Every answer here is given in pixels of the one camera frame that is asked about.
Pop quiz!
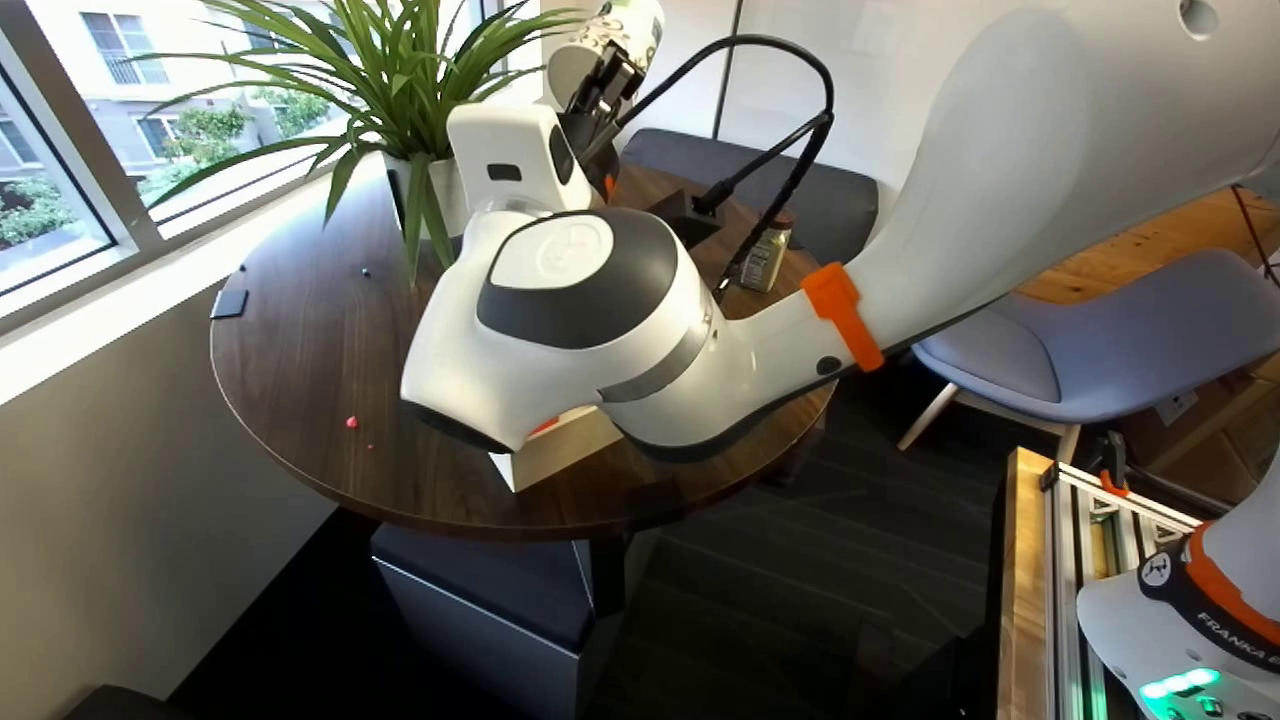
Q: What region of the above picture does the spice jar with brown lid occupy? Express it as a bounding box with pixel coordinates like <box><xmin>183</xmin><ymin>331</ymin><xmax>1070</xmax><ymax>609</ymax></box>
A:
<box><xmin>737</xmin><ymin>224</ymin><xmax>793</xmax><ymax>291</ymax></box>

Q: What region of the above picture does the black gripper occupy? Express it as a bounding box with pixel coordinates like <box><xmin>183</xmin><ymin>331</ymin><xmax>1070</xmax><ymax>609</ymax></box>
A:
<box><xmin>554</xmin><ymin>41</ymin><xmax>643</xmax><ymax>175</ymax></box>

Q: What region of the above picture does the grey table clamp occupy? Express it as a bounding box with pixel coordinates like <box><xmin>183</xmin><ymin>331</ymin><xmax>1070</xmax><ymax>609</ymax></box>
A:
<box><xmin>210</xmin><ymin>276</ymin><xmax>249</xmax><ymax>321</ymax></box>

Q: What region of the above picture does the light wooden box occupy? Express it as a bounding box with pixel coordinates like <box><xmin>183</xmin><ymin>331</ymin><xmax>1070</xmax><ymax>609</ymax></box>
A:
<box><xmin>486</xmin><ymin>408</ymin><xmax>618</xmax><ymax>494</ymax></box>

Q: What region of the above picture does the green potted plant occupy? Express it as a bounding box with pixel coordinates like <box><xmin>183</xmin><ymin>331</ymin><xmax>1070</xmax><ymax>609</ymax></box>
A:
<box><xmin>159</xmin><ymin>0</ymin><xmax>585</xmax><ymax>270</ymax></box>

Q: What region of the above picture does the robot base with orange ring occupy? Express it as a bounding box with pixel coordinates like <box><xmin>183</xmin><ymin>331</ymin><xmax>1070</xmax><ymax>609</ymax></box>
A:
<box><xmin>1076</xmin><ymin>455</ymin><xmax>1280</xmax><ymax>720</ymax></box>

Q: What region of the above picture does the metal rail frame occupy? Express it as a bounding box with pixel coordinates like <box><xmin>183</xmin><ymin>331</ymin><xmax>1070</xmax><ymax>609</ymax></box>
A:
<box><xmin>994</xmin><ymin>449</ymin><xmax>1195</xmax><ymax>720</ymax></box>

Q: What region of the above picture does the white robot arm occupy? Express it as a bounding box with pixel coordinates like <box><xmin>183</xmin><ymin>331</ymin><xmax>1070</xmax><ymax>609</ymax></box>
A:
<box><xmin>398</xmin><ymin>0</ymin><xmax>1280</xmax><ymax>454</ymax></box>

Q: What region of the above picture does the grey table base block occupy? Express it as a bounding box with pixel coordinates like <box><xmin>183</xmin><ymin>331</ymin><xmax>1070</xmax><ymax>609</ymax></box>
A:
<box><xmin>373</xmin><ymin>523</ymin><xmax>595</xmax><ymax>720</ymax></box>

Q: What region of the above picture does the white plant pot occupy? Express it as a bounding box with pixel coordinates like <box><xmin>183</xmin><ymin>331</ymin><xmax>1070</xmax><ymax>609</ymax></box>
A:
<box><xmin>383</xmin><ymin>155</ymin><xmax>465</xmax><ymax>240</ymax></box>

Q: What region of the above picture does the patterned paper cup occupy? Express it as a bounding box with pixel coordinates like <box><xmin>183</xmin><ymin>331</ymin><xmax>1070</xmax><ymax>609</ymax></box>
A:
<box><xmin>547</xmin><ymin>0</ymin><xmax>662</xmax><ymax>110</ymax></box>

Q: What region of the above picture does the round dark wooden table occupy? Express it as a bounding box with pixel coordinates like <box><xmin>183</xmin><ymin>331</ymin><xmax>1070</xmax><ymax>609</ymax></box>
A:
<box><xmin>208</xmin><ymin>161</ymin><xmax>835</xmax><ymax>540</ymax></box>

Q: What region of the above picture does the light blue chair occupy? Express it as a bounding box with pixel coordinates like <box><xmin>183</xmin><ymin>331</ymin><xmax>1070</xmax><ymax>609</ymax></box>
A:
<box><xmin>895</xmin><ymin>247</ymin><xmax>1280</xmax><ymax>460</ymax></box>

